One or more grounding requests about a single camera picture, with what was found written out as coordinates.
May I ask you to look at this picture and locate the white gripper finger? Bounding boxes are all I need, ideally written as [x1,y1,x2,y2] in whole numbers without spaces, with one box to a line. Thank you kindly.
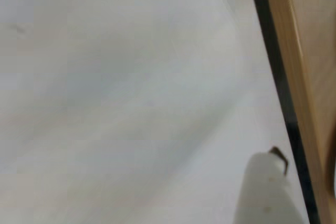
[234,146,310,224]

